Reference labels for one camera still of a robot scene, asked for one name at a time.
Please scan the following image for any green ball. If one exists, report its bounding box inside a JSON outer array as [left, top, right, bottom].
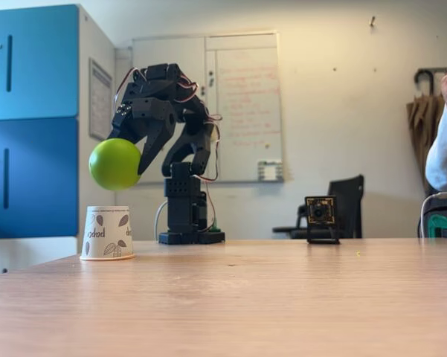
[[88, 137, 143, 192]]

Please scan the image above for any green clamp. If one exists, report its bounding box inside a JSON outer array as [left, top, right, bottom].
[[427, 214, 447, 239]]

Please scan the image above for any whiteboard with red writing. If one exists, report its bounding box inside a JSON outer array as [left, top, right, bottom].
[[131, 32, 286, 184]]

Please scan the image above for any small black webcam on stand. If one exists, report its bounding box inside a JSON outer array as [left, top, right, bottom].
[[305, 195, 341, 245]]

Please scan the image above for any black office chair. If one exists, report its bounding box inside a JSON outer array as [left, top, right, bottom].
[[272, 174, 365, 239]]

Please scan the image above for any blue locker cabinet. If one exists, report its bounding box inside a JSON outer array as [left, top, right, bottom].
[[0, 4, 116, 278]]

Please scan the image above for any red white servo cable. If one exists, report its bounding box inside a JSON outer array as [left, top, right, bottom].
[[202, 113, 223, 183]]

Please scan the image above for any paper cup with leaf print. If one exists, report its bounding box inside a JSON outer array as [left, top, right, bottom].
[[79, 205, 137, 262]]

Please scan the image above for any paper notice on cabinet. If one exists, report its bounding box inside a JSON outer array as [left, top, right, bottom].
[[88, 57, 115, 141]]

